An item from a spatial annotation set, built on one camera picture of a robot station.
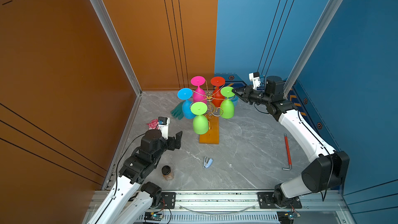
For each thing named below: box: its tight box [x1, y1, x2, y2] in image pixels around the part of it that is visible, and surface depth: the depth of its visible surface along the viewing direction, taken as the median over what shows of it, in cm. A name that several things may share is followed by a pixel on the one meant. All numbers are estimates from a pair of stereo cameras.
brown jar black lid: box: [161, 164, 175, 181], surface depth 76 cm
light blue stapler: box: [202, 156, 213, 168], surface depth 85 cm
